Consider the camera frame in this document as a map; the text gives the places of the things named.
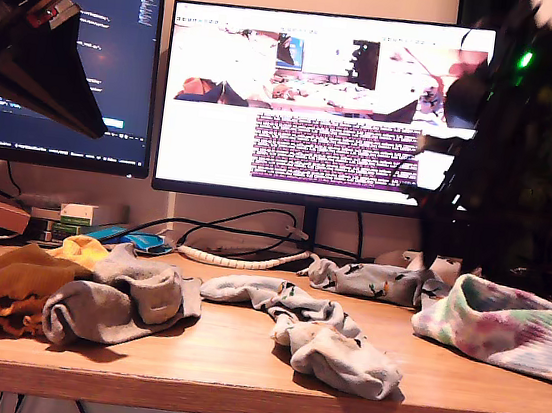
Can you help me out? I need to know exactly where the pastel tie-dye sock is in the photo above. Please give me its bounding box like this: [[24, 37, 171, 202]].
[[404, 267, 552, 386]]

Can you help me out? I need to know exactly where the pale toucan print sock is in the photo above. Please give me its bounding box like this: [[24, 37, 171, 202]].
[[188, 268, 415, 404], [303, 254, 453, 313]]

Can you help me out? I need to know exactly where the yellow ribbed frilly sock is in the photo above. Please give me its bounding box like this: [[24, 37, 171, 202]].
[[0, 238, 96, 348], [46, 231, 113, 272]]

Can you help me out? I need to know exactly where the grey frilly cuff sock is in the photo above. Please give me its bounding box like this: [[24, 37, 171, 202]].
[[85, 239, 211, 333], [39, 274, 186, 361]]

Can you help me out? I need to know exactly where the dark code monitor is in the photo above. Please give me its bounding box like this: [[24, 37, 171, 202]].
[[0, 0, 170, 182]]

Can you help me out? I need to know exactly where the black flat object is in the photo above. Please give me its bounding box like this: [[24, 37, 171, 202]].
[[494, 267, 552, 302]]

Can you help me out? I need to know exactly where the black monitor stand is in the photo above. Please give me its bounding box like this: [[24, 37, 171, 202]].
[[298, 206, 321, 256]]

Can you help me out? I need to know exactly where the white and green box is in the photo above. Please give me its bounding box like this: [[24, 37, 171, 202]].
[[57, 201, 101, 230]]

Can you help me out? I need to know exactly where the white screen monitor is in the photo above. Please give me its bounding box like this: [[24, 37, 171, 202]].
[[149, 0, 504, 231]]

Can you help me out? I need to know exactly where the dark green box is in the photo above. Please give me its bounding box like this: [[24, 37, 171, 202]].
[[27, 217, 84, 248]]

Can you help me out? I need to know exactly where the looped black desk cable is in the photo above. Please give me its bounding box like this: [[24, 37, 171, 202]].
[[174, 197, 302, 261]]

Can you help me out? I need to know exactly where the long black desk cable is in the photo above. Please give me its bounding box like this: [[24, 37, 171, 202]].
[[94, 208, 356, 277]]

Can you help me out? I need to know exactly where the white braided cable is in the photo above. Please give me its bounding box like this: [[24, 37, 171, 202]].
[[176, 235, 313, 278]]

